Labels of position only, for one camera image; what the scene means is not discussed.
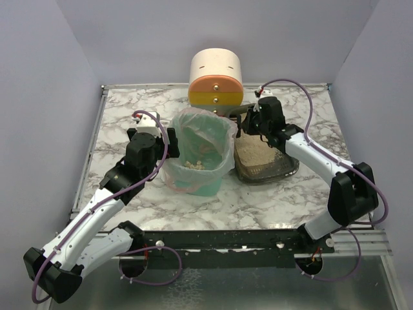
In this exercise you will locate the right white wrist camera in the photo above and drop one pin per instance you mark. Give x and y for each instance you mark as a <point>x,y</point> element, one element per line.
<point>261,93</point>

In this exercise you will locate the green bucket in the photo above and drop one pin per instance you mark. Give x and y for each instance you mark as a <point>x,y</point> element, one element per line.
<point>197,181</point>

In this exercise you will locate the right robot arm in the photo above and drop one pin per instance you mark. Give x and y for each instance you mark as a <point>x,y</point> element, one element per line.
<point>351,185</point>

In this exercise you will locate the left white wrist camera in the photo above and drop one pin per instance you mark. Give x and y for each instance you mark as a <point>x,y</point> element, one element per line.
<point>146,124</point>

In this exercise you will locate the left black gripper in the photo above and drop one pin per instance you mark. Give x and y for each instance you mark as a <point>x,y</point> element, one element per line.
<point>172,142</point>

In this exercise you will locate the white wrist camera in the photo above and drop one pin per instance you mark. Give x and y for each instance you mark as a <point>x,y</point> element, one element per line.
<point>146,124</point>
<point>261,93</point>

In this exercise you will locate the clumped litter lump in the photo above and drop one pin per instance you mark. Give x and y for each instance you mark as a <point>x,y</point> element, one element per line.
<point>197,165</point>

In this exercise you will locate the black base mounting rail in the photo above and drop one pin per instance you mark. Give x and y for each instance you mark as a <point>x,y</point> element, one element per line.
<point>223,249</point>

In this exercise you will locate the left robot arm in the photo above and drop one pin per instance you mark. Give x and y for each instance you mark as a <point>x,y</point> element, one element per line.
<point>58,268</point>

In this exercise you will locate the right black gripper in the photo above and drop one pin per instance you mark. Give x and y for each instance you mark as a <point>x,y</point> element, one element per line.
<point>246,120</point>

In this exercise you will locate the dark litter box tray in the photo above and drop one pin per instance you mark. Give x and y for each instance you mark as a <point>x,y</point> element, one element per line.
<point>257,163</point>

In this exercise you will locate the round three-drawer storage box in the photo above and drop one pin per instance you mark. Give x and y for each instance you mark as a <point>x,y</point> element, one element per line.
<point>215,80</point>

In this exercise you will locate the clear plastic bag liner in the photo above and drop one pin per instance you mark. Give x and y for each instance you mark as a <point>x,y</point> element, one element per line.
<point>203,139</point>

